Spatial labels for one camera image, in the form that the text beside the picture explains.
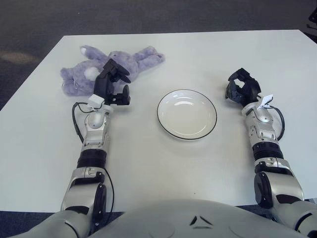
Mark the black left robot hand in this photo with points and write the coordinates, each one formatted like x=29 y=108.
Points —
x=101 y=84

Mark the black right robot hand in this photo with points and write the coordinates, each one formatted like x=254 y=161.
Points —
x=251 y=89

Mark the purple plush bunny doll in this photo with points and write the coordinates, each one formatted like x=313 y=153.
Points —
x=81 y=72

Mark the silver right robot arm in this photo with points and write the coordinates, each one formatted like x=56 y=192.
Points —
x=265 y=138

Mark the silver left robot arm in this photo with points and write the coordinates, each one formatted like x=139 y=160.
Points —
x=94 y=141

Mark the white plate with black rim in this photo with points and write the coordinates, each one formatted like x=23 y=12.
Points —
x=185 y=116

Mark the black office chair base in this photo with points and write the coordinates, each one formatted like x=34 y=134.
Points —
x=314 y=15

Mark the grey robot torso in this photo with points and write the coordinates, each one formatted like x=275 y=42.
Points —
x=173 y=218

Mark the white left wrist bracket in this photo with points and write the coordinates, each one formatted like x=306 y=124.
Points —
x=95 y=100

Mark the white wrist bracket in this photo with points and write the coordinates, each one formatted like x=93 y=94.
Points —
x=95 y=100
x=266 y=99

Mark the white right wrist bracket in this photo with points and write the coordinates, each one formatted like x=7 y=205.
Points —
x=266 y=99

